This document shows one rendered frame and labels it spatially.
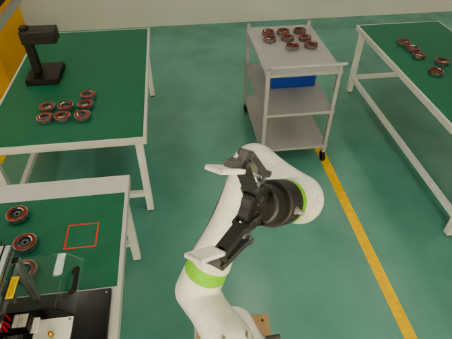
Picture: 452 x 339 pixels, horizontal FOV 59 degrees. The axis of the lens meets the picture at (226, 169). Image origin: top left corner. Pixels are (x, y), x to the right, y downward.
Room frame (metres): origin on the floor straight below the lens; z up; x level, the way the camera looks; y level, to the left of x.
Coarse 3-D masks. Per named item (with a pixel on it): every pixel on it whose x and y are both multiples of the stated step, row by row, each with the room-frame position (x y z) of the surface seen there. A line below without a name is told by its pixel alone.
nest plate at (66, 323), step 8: (40, 320) 0.82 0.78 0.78; (48, 320) 0.82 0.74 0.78; (56, 320) 0.82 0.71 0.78; (64, 320) 0.82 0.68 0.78; (72, 320) 0.82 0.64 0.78; (40, 328) 0.79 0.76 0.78; (48, 328) 0.79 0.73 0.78; (56, 328) 0.79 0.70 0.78; (64, 328) 0.79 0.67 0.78; (40, 336) 0.75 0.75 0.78; (48, 336) 0.75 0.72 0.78; (56, 336) 0.75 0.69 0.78; (64, 336) 0.75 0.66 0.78
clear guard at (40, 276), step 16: (32, 256) 0.94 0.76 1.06; (48, 256) 0.94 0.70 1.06; (64, 256) 0.94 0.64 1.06; (16, 272) 0.86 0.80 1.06; (32, 272) 0.86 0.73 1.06; (48, 272) 0.86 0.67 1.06; (64, 272) 0.87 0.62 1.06; (80, 272) 0.90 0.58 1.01; (16, 288) 0.80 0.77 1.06; (32, 288) 0.80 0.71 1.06; (48, 288) 0.80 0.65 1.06; (64, 288) 0.81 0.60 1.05; (0, 304) 0.73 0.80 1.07; (16, 304) 0.73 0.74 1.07; (32, 304) 0.73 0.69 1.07; (48, 304) 0.73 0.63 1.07; (64, 304) 0.75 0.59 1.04
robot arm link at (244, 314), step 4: (236, 308) 0.74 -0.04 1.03; (240, 308) 0.74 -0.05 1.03; (240, 312) 0.72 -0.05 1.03; (244, 312) 0.72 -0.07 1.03; (248, 312) 0.73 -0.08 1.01; (240, 316) 0.70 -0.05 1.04; (244, 316) 0.71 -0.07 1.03; (248, 316) 0.71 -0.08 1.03; (244, 320) 0.69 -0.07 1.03; (248, 320) 0.69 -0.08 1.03; (252, 320) 0.70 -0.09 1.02; (248, 324) 0.68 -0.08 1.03; (252, 324) 0.68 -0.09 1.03; (252, 328) 0.66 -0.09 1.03; (256, 328) 0.67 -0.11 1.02; (252, 332) 0.65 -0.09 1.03; (256, 332) 0.65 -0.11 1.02; (256, 336) 0.63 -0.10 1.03; (260, 336) 0.64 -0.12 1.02
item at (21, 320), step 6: (6, 318) 0.77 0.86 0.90; (12, 318) 0.77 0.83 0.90; (18, 318) 0.76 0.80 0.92; (24, 318) 0.76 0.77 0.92; (30, 318) 0.76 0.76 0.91; (36, 318) 0.78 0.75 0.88; (12, 324) 0.73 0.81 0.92; (18, 324) 0.73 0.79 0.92; (24, 324) 0.73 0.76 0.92; (30, 324) 0.74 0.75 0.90; (36, 324) 0.75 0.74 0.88; (12, 330) 0.71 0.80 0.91; (18, 330) 0.71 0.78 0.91; (24, 330) 0.72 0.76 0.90; (30, 330) 0.73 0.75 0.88; (36, 330) 0.73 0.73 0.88; (0, 336) 0.70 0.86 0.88; (6, 336) 0.71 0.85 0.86
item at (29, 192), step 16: (112, 176) 1.74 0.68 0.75; (128, 176) 1.74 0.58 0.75; (0, 192) 1.61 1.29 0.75; (16, 192) 1.61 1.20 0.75; (32, 192) 1.61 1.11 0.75; (48, 192) 1.61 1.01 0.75; (64, 192) 1.61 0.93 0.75; (80, 192) 1.61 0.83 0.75; (96, 192) 1.61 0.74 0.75; (112, 192) 1.61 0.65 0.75; (128, 192) 1.62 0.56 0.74; (128, 208) 1.53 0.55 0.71; (96, 288) 0.99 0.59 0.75; (112, 288) 0.99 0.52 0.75; (112, 304) 0.91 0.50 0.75; (112, 320) 0.84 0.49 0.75; (112, 336) 0.77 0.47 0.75
